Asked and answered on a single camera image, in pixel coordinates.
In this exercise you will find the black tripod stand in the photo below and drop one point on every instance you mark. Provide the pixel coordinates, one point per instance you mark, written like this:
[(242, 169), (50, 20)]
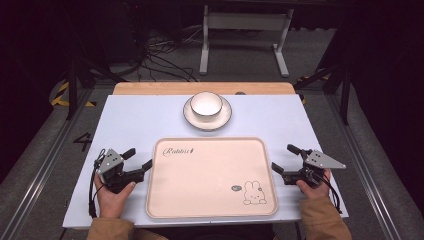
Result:
[(71, 86), (345, 96)]

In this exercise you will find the yellow black floor tape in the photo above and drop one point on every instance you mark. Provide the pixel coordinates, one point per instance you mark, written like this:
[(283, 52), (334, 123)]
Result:
[(60, 98)]

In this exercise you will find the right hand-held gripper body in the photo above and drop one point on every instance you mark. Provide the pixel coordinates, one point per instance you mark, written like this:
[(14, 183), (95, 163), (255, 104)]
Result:
[(313, 165)]

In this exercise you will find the person's left hand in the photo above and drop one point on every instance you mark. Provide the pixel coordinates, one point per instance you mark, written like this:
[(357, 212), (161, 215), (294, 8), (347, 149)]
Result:
[(111, 200)]

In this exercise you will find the beige tray with rabbit print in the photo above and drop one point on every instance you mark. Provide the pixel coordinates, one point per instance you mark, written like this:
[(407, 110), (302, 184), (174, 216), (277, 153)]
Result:
[(206, 180)]

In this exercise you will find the white bowl with dark rim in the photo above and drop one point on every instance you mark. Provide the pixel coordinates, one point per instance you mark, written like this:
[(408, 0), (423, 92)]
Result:
[(206, 105)]

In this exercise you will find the pale blue table mat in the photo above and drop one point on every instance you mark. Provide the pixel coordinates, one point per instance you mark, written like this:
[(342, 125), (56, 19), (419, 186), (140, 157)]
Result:
[(133, 116)]

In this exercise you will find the wooden table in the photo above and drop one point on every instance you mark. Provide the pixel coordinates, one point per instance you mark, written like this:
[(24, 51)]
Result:
[(166, 88)]

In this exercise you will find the person's right hand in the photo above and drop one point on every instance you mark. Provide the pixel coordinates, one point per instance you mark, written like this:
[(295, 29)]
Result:
[(315, 191)]

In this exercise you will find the white metal stand frame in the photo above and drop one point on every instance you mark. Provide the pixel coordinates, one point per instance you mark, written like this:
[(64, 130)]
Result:
[(246, 21)]

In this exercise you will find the white plate with dark rim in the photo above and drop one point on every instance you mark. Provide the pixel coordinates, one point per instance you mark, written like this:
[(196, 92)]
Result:
[(200, 125)]

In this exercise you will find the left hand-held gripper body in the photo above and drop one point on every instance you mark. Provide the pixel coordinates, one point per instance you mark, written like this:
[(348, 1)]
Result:
[(113, 173)]

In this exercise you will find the aluminium floor rail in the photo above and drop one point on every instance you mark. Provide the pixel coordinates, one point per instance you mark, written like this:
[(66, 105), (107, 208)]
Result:
[(40, 173), (361, 163)]

